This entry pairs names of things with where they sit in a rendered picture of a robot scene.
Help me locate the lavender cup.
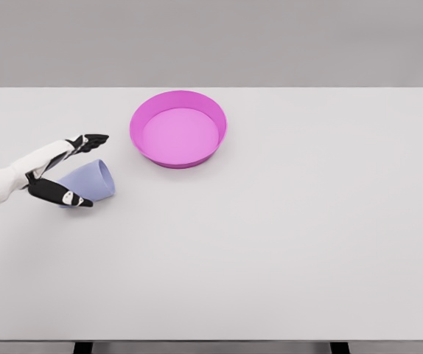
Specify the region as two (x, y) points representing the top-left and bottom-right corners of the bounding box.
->
(55, 159), (116, 209)

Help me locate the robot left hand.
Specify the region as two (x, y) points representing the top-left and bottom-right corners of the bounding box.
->
(10, 133), (110, 209)

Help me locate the pink plate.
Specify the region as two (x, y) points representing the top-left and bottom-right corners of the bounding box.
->
(129, 90), (228, 170)

